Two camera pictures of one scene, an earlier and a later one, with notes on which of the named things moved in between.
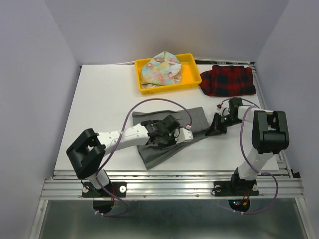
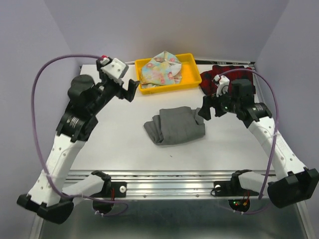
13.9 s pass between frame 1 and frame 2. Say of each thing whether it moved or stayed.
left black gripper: moved
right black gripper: moved
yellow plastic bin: stayed
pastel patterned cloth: stayed
